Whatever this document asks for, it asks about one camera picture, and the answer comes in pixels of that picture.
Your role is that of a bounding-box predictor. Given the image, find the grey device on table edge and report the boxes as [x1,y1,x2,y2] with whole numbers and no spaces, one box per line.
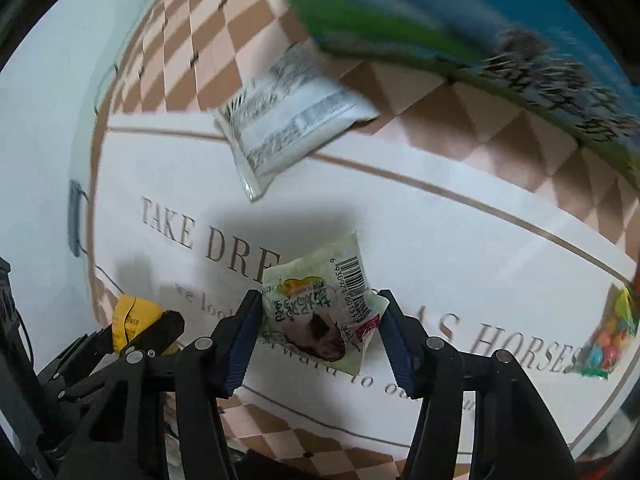
[67,180,88,258]

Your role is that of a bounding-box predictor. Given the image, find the colourful candy packet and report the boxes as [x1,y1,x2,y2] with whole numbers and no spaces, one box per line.
[575,282,640,378]

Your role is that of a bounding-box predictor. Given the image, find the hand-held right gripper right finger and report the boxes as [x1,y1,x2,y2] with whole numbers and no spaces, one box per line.
[380,290,576,480]

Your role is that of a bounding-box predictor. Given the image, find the small yellow snack packet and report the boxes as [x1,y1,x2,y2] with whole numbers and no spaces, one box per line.
[111,295,166,356]

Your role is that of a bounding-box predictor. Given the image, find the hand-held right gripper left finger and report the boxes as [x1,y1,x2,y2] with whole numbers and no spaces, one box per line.
[57,290,263,480]

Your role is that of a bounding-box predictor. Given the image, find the printed cardboard box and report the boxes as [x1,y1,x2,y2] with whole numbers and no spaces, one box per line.
[257,0,640,171]

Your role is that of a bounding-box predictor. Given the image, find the white clear snack packet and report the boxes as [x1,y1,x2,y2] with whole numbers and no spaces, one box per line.
[212,42,378,201]

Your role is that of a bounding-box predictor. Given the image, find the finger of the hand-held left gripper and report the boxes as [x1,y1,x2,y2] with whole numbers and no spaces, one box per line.
[37,332,118,401]
[127,310,185,356]

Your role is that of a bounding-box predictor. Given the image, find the pale green snack packet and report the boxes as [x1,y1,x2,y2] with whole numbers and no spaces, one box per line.
[257,231,390,376]

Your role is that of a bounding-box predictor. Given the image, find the checkered tablecloth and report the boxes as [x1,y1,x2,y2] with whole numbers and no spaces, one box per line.
[87,0,640,480]

